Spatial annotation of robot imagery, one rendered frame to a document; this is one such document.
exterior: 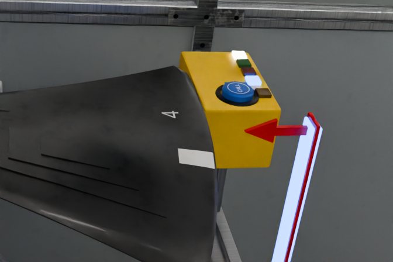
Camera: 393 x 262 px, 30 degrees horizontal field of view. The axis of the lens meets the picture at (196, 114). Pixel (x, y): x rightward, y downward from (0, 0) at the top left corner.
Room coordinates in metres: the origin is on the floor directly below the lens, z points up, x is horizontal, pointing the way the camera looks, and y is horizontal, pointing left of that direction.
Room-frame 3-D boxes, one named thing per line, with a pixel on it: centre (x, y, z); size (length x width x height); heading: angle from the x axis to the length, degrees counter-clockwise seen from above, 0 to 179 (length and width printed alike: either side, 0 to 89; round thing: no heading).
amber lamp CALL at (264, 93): (0.82, -0.08, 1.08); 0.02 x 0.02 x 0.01; 16
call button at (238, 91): (0.81, -0.05, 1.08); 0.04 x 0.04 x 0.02
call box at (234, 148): (0.85, -0.04, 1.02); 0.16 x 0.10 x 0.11; 16
